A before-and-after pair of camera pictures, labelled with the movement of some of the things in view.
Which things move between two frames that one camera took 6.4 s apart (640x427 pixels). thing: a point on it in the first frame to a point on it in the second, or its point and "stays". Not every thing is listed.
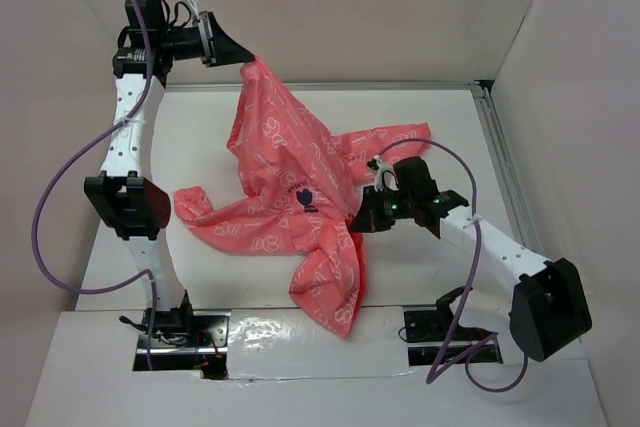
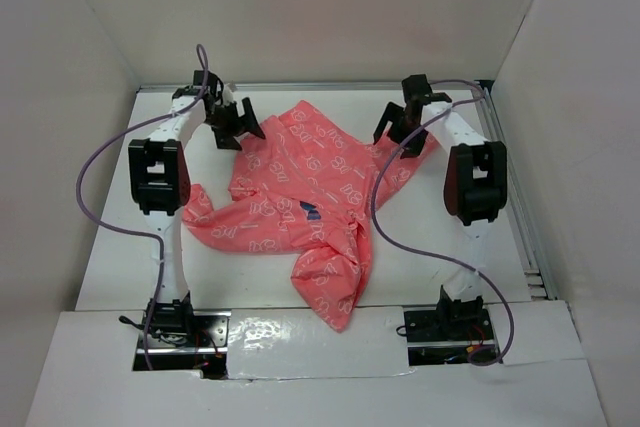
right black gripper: (369, 217) to (393, 112)
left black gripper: (217, 48) to (224, 138)
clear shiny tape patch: (292, 343) stays
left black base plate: (185, 341) stays
